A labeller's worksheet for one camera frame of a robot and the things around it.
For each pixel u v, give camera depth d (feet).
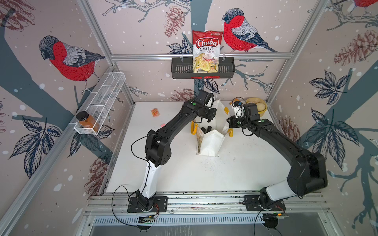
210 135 2.60
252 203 2.40
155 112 3.72
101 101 2.62
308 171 1.36
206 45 2.80
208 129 2.47
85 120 1.97
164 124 1.84
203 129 3.40
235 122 2.50
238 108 2.51
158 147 1.71
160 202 2.45
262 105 3.64
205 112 2.44
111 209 2.39
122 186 2.46
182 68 3.11
